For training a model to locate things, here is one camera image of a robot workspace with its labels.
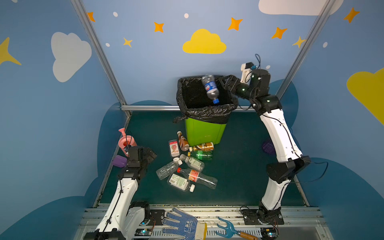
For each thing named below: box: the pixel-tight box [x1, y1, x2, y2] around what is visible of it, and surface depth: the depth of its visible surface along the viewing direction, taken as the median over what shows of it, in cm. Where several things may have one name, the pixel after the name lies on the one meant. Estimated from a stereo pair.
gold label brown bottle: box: [189, 141, 215, 152], surface depth 98 cm
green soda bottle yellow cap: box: [187, 150, 213, 161], surface depth 95 cm
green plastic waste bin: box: [185, 117, 227, 147], surface depth 95 cm
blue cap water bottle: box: [201, 74, 220, 105], surface depth 79 cm
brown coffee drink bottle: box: [176, 130, 190, 152], surface depth 100 cm
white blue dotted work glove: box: [161, 207, 208, 240], surface depth 73 cm
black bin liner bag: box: [173, 75, 238, 124], surface depth 78 cm
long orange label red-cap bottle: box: [177, 167, 218, 190], surface depth 86 cm
